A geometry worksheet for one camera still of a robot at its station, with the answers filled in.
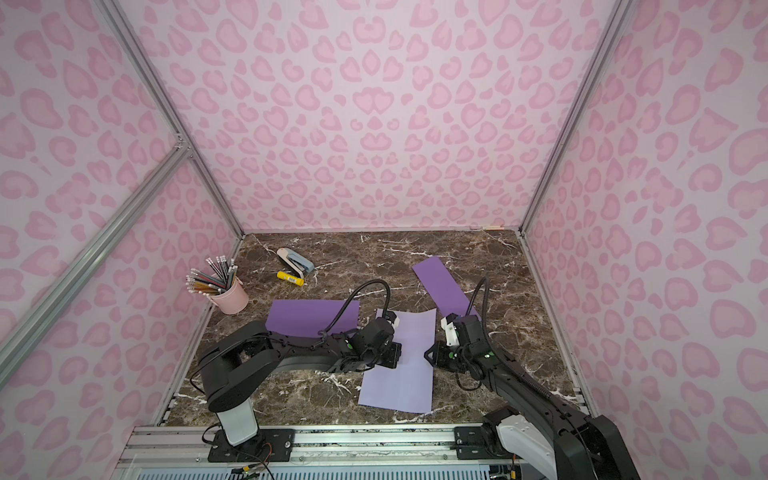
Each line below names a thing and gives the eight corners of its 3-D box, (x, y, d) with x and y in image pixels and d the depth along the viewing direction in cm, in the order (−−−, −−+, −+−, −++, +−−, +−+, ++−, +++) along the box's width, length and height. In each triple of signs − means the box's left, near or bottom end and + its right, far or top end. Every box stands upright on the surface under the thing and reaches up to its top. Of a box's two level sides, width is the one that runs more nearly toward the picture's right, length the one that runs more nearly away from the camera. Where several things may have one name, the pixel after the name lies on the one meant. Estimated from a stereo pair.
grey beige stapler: (277, 258, 114) (274, 251, 112) (289, 249, 117) (286, 243, 114) (302, 280, 108) (300, 273, 105) (314, 270, 110) (312, 264, 108)
